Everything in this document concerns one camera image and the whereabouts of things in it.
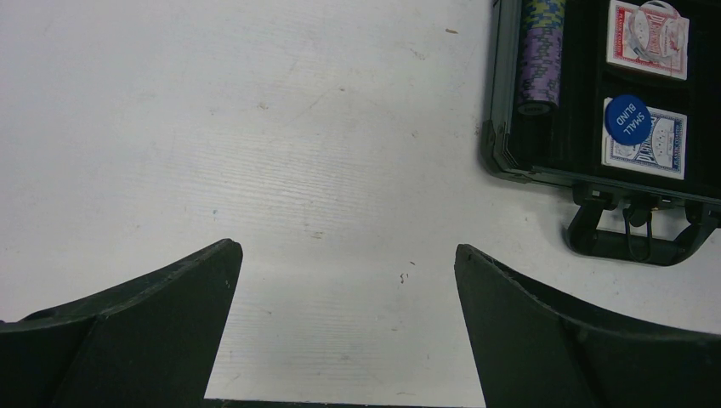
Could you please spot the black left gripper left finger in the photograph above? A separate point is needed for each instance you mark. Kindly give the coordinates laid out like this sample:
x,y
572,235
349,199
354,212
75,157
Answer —
x,y
148,342

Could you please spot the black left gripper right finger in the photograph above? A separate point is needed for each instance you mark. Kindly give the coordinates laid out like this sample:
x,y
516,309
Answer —
x,y
536,346

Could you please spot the black foam-lined carry case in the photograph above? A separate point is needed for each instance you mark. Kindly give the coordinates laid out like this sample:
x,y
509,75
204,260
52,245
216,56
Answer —
x,y
622,214

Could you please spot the blue playing card deck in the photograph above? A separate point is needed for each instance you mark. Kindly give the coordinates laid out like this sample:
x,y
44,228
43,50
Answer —
x,y
661,154

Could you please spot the blue round dealer button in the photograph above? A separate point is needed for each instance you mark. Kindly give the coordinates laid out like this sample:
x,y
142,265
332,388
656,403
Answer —
x,y
627,119

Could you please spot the purple poker chip stack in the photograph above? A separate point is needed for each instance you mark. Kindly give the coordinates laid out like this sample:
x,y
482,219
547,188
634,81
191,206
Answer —
x,y
540,71

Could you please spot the red playing card deck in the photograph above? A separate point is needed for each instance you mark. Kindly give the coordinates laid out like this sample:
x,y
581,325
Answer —
x,y
619,48

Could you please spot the green blue poker chip stack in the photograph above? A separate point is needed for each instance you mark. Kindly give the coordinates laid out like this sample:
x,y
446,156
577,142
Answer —
x,y
542,14

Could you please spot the clear round plastic disc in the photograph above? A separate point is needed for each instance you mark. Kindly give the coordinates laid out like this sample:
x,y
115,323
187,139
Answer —
x,y
657,32

